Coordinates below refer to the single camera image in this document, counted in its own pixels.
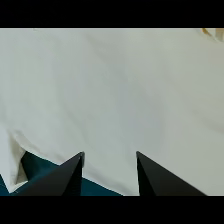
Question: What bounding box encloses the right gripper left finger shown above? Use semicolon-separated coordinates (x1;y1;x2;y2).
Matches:
14;151;86;197

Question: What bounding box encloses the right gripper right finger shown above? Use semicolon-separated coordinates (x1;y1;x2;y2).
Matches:
135;150;208;197

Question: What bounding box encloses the white shirt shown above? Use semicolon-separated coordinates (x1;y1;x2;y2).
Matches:
0;27;224;197

